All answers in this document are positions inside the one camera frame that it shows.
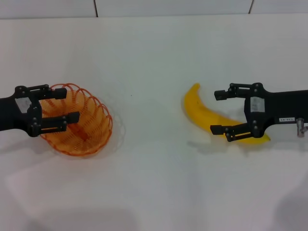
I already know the small metal fitting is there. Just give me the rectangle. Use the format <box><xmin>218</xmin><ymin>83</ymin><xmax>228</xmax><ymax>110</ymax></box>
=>
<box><xmin>296</xmin><ymin>117</ymin><xmax>308</xmax><ymax>138</ymax></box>

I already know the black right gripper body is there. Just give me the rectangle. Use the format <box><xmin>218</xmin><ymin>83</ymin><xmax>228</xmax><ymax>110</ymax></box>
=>
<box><xmin>244</xmin><ymin>82</ymin><xmax>308</xmax><ymax>140</ymax></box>

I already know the yellow banana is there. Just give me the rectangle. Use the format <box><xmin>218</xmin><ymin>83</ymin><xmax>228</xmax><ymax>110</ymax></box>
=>
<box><xmin>183</xmin><ymin>82</ymin><xmax>271</xmax><ymax>145</ymax></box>

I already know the orange wire basket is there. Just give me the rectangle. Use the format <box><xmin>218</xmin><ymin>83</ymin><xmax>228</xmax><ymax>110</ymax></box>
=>
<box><xmin>38</xmin><ymin>83</ymin><xmax>114</xmax><ymax>157</ymax></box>

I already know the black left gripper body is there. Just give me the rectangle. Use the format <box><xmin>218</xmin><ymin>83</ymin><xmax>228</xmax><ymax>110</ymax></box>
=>
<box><xmin>0</xmin><ymin>86</ymin><xmax>43</xmax><ymax>138</ymax></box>

